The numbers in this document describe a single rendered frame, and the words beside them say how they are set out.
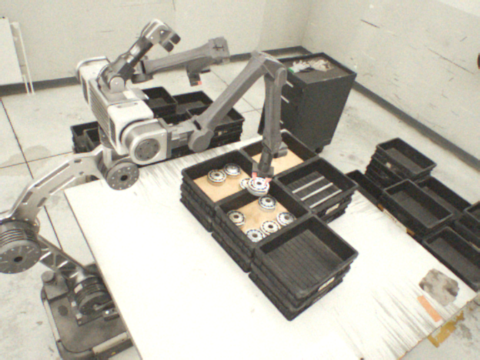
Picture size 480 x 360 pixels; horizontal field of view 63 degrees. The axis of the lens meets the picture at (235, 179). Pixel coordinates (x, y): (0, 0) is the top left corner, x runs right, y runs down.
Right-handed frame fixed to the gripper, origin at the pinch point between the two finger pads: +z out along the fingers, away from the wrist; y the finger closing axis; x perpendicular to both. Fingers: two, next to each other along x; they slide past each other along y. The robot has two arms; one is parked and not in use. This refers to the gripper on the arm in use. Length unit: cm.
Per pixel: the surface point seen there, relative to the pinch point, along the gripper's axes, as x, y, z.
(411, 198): -81, -121, 49
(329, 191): -30, -44, 19
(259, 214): -0.7, -4.9, 21.1
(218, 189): -13.8, 18.8, 21.4
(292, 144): -62, -21, 13
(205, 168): -22.9, 28.2, 16.3
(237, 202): -0.8, 7.8, 16.0
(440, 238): -56, -141, 60
